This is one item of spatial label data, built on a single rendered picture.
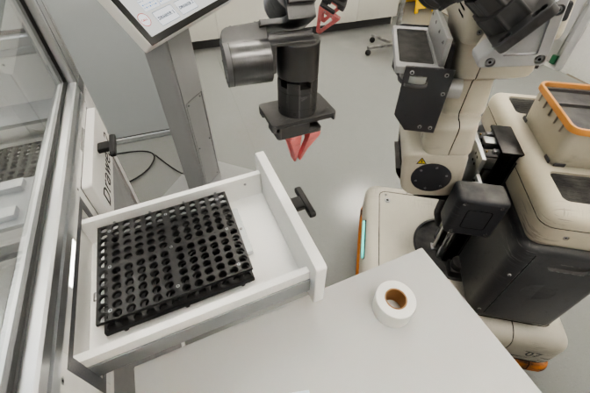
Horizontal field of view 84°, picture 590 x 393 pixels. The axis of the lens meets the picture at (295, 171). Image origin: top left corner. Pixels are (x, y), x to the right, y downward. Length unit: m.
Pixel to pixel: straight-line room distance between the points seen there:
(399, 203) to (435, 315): 0.86
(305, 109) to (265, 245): 0.28
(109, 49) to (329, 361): 1.92
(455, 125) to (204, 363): 0.73
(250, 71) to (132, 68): 1.80
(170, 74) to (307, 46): 1.01
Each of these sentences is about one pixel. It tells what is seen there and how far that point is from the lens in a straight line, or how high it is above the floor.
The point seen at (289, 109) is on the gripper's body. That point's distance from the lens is 0.47.
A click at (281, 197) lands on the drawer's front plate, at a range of 0.57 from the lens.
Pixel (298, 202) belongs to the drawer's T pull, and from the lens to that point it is 0.59.
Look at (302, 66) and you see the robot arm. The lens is 0.44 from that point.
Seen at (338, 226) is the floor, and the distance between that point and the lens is 1.71.
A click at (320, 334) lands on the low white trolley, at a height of 0.76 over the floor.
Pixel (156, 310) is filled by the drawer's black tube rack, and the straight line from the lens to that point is 0.56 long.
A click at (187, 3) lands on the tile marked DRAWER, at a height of 1.00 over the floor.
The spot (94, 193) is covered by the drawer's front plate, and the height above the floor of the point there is 0.91.
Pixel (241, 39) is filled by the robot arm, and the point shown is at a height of 1.20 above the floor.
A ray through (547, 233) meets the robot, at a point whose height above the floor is 0.74.
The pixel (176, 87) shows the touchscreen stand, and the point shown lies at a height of 0.71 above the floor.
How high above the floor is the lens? 1.35
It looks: 43 degrees down
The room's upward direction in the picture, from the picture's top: straight up
